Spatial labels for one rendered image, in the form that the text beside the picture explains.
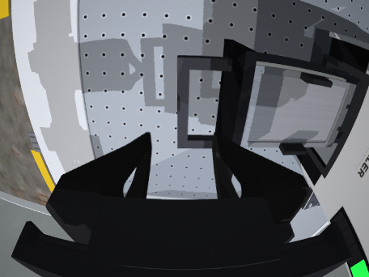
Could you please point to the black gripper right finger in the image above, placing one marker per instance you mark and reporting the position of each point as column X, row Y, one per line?
column 285, row 190

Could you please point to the grey heat sealer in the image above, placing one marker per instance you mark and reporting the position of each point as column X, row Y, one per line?
column 339, row 175

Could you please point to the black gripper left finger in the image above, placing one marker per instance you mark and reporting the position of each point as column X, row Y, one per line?
column 107, row 174

